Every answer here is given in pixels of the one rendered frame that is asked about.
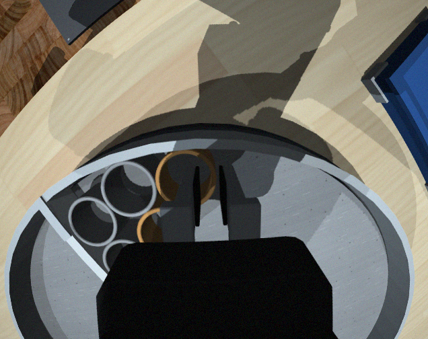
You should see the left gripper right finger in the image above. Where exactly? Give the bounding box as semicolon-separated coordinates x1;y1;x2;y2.
219;165;261;240

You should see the blue open-top crate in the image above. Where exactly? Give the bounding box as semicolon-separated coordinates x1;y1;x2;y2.
374;19;428;184

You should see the grey metal bushing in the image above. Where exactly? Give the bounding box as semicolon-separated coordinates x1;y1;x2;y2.
101;154;161;217
68;182;128;247
102;219;140;272

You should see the grey round turntable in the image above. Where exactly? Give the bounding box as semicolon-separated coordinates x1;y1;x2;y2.
4;123;415;339

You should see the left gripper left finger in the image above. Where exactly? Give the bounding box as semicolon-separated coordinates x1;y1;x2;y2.
159;166;201;242

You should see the bronze bushing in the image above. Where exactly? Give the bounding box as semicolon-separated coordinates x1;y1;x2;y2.
137;194;166;242
155;149;217;204

